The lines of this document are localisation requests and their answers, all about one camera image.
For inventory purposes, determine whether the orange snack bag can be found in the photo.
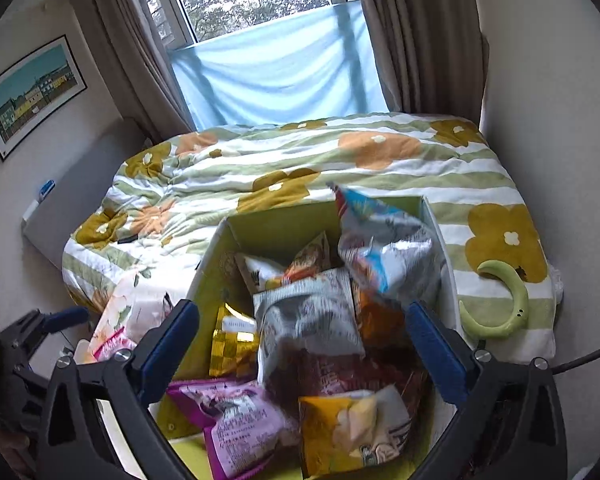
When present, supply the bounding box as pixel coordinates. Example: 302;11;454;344
352;283;405;348

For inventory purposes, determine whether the purple snack bag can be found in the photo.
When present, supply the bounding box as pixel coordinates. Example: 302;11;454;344
166;378;300;479

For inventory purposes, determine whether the brown potato chip bag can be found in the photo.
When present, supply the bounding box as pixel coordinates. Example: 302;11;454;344
296;383;414;478

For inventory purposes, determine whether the gold foil snack bag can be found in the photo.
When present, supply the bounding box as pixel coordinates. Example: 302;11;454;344
209;304;259;377

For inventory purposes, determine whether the silver blue snack bag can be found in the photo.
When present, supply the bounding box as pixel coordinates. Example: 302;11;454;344
328;182;443;307

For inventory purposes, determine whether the dark cookie snack bag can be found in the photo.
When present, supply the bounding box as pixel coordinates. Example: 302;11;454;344
253;268;427;413

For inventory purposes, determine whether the white sticks snack bag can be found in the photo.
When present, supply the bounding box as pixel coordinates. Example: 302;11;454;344
234;232;330;295

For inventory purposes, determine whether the pink snack bag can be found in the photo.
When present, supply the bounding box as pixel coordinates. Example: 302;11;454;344
94;328;136;362

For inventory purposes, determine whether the green crescent plush toy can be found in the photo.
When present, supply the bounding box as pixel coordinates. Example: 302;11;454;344
458;260;530;339

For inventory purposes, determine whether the white object on headboard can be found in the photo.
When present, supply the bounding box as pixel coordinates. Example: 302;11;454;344
21;200;40;226

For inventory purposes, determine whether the black phone on bed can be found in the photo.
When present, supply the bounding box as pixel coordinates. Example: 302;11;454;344
115;234;139;245

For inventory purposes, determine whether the blue object on headboard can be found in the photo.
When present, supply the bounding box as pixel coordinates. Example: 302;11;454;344
38;180;55;203

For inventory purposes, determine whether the grey bed headboard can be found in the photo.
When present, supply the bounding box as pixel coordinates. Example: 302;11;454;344
22;118;146;269

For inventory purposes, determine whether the green cardboard box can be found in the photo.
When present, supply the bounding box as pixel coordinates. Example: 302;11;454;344
159;188;456;479

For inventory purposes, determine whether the floral striped duvet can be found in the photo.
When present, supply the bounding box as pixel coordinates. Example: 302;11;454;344
62;113;558;362

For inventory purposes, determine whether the framed harbour picture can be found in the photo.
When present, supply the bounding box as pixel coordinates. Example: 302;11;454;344
0;35;87;160

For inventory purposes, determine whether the left brown curtain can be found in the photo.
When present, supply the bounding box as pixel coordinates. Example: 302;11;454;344
69;0;195;143

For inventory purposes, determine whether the brown curtain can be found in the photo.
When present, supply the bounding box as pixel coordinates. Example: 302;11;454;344
361;0;488;124
69;0;195;143

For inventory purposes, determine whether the light blue window cloth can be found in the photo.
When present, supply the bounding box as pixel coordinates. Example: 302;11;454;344
170;1;387;130

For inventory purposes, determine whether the right brown curtain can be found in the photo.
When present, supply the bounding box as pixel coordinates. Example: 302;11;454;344
361;0;488;124

